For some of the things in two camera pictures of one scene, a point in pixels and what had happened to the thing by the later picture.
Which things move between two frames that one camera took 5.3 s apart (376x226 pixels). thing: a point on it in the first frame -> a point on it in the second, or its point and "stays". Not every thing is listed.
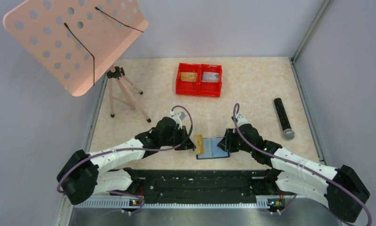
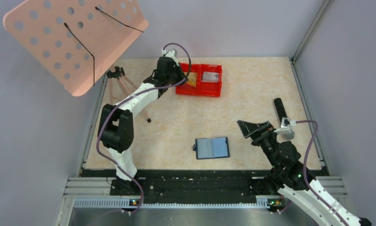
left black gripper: x=183 y=132 -> x=176 y=67
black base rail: x=200 y=185 stays
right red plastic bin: x=210 y=89 stays
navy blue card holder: x=211 y=150 stays
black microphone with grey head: x=289 y=133 stays
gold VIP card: x=199 y=143 -> x=192 y=77
